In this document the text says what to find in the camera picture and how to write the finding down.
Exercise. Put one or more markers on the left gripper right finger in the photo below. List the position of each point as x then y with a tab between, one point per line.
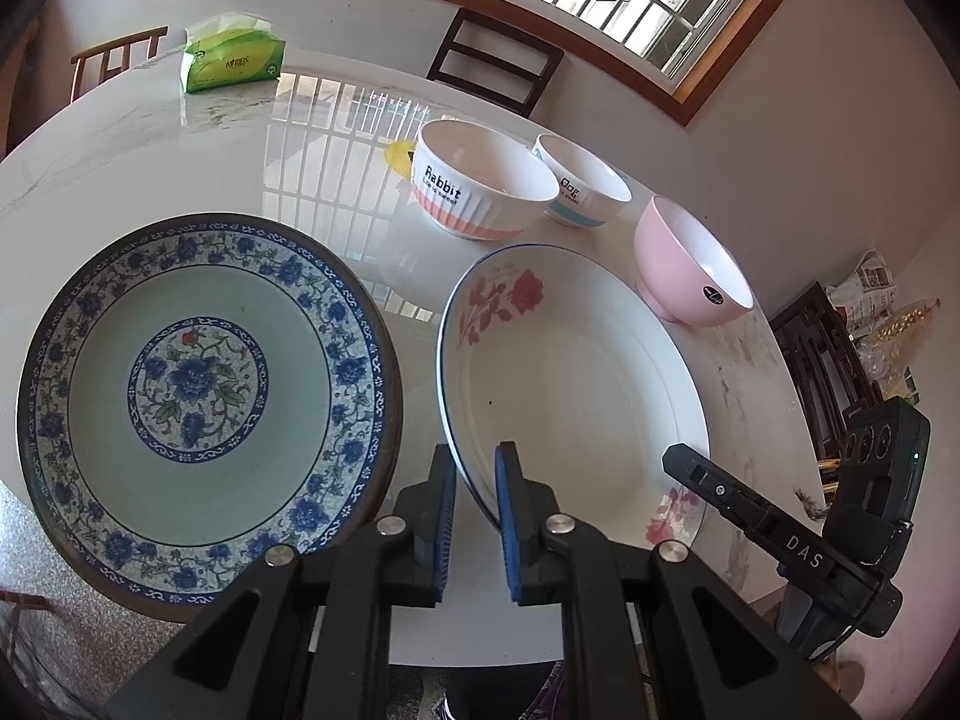
532	573

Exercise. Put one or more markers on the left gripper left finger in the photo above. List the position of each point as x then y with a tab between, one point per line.
419	576

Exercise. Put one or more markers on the white plate with red roses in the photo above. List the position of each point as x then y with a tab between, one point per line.
544	348

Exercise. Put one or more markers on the blue floral porcelain plate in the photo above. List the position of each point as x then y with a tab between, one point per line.
200	391

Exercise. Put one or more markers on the white pink striped Rabbit bowl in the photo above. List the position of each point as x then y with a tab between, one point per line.
478	183

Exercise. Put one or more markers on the white blue striped bowl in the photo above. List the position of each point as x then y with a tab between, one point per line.
591	193

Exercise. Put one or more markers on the dark wooden side cabinet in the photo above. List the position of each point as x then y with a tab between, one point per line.
829	379

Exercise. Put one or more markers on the newspaper bundle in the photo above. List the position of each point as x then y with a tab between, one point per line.
866	295

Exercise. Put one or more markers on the yellow round warning sticker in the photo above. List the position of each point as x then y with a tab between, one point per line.
399	156

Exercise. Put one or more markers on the dark wooden chair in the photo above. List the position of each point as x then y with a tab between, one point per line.
496	62

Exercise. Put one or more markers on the green tissue pack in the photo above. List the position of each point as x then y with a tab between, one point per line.
230	49

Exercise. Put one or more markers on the light wooden chair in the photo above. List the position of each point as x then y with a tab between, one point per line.
96	65

